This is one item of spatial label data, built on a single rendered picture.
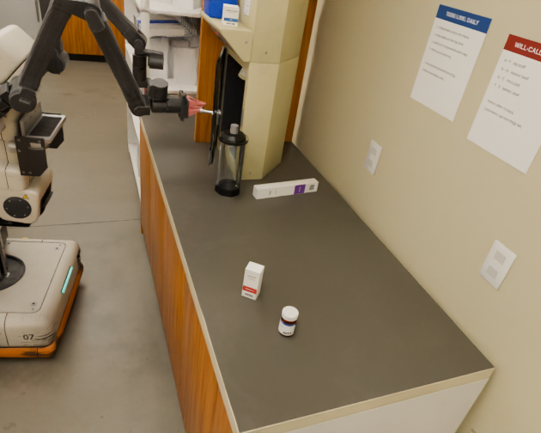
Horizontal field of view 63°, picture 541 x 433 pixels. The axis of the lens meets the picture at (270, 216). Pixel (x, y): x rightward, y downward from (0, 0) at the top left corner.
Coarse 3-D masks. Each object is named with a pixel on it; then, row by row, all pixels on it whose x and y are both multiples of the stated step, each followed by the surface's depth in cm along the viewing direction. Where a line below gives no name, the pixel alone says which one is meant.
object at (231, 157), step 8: (224, 144) 158; (224, 152) 159; (232, 152) 159; (240, 152) 160; (224, 160) 161; (232, 160) 160; (240, 160) 162; (224, 168) 163; (232, 168) 162; (240, 168) 165; (224, 176) 164; (232, 176) 164; (240, 176) 167; (216, 184) 169; (224, 184) 166; (232, 184) 166
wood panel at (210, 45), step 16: (208, 32) 181; (304, 32) 194; (208, 48) 184; (304, 48) 199; (208, 64) 188; (304, 64) 203; (208, 80) 192; (208, 96) 196; (208, 128) 204; (288, 128) 218
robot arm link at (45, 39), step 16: (64, 0) 125; (80, 0) 126; (96, 0) 131; (48, 16) 128; (64, 16) 129; (80, 16) 129; (48, 32) 131; (32, 48) 135; (48, 48) 135; (32, 64) 137; (32, 80) 141; (16, 96) 141; (32, 96) 143
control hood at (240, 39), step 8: (208, 16) 162; (216, 24) 152; (240, 24) 158; (224, 32) 147; (232, 32) 148; (240, 32) 149; (248, 32) 150; (232, 40) 149; (240, 40) 150; (248, 40) 151; (232, 48) 154; (240, 48) 152; (248, 48) 153; (240, 56) 153; (248, 56) 154
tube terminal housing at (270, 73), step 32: (256, 0) 146; (288, 0) 148; (256, 32) 150; (288, 32) 157; (256, 64) 157; (288, 64) 167; (256, 96) 163; (288, 96) 179; (256, 128) 170; (256, 160) 178
